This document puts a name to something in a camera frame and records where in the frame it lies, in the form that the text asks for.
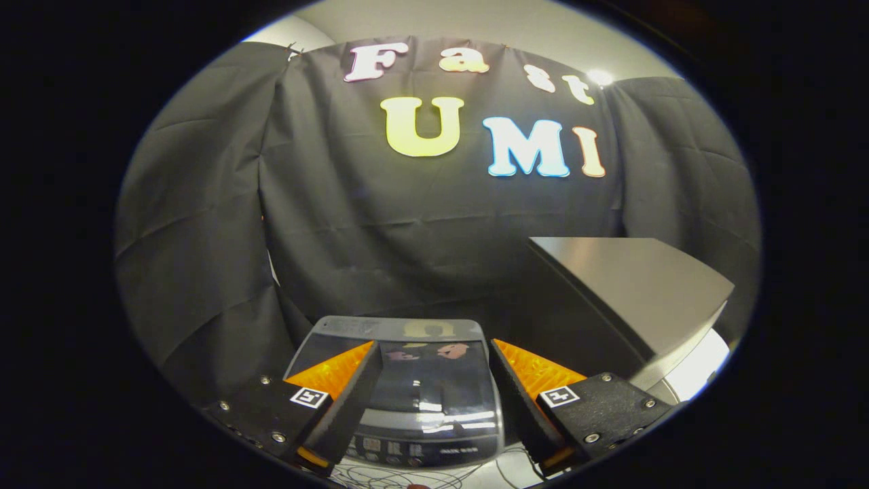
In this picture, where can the beige cabinet with black top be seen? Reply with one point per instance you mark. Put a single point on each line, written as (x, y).
(631, 285)

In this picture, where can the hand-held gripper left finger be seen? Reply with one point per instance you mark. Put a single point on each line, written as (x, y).
(349, 401)

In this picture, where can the white table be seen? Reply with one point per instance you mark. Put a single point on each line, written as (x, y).
(703, 367)

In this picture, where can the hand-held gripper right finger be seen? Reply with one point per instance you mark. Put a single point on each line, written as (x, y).
(519, 401)

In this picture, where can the dark grey washing machine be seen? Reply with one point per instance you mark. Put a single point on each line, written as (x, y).
(434, 451)

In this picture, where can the small ceiling light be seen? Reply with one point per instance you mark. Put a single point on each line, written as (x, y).
(601, 77)

